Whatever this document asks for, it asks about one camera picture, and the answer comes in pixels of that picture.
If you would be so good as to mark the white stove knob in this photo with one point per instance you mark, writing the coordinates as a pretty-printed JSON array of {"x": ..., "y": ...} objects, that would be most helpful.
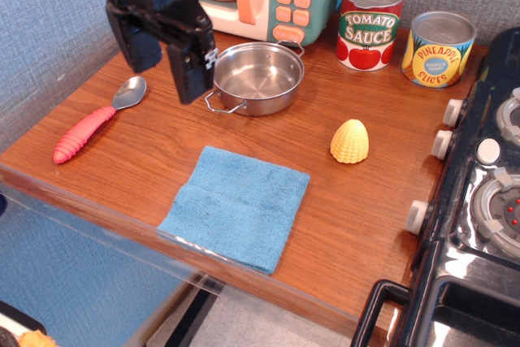
[
  {"x": 452, "y": 112},
  {"x": 416, "y": 215},
  {"x": 441, "y": 143}
]

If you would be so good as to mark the black toy stove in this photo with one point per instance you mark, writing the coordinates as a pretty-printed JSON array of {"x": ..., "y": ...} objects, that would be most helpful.
[{"x": 465, "y": 271}]

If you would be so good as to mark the spoon with red handle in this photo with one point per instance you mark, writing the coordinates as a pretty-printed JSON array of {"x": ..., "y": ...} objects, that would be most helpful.
[{"x": 129, "y": 94}]

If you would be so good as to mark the tomato sauce can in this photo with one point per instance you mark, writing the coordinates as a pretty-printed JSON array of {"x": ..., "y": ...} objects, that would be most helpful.
[{"x": 367, "y": 33}]

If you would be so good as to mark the pineapple slices can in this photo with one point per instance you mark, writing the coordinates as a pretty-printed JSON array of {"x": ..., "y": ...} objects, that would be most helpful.
[{"x": 438, "y": 48}]

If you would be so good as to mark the white stove knob bottom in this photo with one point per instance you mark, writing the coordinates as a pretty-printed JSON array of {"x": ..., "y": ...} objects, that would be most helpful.
[{"x": 416, "y": 215}]

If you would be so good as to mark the yellow corn egg shape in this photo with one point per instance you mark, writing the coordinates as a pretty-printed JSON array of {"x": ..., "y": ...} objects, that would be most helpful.
[{"x": 350, "y": 143}]

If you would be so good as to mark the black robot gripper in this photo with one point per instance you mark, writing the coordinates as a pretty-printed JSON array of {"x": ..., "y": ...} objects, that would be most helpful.
[{"x": 140, "y": 25}]

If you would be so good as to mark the white stove knob middle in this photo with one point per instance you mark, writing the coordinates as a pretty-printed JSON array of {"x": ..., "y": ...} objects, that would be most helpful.
[{"x": 441, "y": 143}]

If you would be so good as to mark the blue folded cloth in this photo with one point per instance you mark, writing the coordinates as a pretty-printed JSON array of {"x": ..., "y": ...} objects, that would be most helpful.
[{"x": 237, "y": 207}]

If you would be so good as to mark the white stove knob top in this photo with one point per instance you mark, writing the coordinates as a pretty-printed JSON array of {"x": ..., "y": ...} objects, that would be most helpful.
[{"x": 452, "y": 112}]

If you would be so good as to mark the silver metal pot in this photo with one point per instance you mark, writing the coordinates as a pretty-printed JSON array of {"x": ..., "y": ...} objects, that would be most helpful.
[{"x": 257, "y": 78}]

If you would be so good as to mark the yellow fuzzy object corner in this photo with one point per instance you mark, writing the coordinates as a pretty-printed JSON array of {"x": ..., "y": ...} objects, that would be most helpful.
[{"x": 27, "y": 339}]

